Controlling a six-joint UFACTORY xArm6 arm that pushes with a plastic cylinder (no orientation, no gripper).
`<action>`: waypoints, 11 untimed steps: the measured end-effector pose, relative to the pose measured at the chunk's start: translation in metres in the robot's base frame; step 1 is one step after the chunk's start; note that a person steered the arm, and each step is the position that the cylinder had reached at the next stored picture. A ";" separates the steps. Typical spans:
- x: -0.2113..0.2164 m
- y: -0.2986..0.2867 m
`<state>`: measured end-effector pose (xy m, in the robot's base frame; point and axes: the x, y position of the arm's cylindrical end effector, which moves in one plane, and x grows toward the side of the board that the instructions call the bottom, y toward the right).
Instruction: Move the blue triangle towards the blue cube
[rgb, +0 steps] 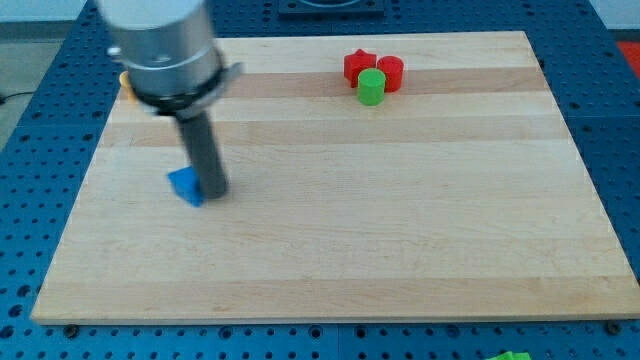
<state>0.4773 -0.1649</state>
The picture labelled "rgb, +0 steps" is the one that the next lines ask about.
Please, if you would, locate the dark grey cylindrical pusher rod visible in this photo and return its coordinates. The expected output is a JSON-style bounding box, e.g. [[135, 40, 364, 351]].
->
[[176, 112, 227, 199]]

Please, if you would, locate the blue triangle block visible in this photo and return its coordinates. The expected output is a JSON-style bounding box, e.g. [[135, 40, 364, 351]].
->
[[167, 166, 204, 207]]

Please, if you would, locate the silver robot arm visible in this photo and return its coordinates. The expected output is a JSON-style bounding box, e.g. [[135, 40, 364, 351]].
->
[[97, 0, 241, 199]]

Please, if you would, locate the yellow block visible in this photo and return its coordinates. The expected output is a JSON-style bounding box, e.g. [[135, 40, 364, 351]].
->
[[119, 71, 137, 103]]

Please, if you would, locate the red star block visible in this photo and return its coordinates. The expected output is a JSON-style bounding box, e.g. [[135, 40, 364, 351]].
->
[[343, 49, 377, 88]]

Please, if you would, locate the green cylinder block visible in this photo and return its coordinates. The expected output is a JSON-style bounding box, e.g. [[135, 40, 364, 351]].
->
[[357, 68, 386, 106]]

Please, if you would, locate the red cylinder block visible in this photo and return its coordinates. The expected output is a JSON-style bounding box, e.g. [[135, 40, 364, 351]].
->
[[377, 56, 404, 93]]

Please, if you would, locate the wooden board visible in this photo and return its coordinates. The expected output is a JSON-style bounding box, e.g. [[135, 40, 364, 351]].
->
[[31, 31, 639, 325]]

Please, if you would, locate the green block at bottom edge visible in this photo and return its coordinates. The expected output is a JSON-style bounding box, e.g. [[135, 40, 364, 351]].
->
[[487, 351, 532, 360]]

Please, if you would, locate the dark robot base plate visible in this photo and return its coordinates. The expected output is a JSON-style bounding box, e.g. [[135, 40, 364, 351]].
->
[[277, 0, 386, 17]]

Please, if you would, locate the black cable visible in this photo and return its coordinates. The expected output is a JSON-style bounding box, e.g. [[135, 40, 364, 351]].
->
[[0, 90, 34, 106]]

